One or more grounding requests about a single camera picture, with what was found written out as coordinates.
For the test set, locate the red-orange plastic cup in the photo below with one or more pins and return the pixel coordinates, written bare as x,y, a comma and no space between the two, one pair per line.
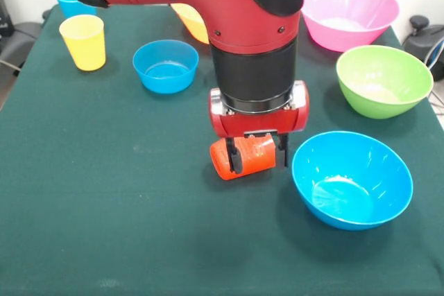
256,157

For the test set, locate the medium translucent blue bowl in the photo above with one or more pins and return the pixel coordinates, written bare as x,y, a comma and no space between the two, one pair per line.
166,67

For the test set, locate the orange plastic bowl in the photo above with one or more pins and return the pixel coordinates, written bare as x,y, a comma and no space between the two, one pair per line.
194,22

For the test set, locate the yellow plastic cup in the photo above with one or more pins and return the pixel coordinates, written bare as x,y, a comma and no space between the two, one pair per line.
83,39

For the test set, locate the light blue plastic cup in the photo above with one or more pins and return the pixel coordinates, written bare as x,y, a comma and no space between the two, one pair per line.
69,6

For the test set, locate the dark green tablecloth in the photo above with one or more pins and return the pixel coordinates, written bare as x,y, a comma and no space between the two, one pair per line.
104,206

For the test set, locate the large blue plastic bowl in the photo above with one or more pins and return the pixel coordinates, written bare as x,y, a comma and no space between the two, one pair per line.
350,185

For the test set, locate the gray pedestal foot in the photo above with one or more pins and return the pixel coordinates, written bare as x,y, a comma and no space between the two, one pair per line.
421,46
21,39

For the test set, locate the lime green plastic bowl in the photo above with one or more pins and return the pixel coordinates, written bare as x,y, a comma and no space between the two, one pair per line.
381,84

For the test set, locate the magenta pink plastic bowl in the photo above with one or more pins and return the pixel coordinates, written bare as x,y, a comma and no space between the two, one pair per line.
347,32

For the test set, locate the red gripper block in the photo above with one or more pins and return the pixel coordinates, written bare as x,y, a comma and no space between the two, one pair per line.
256,123

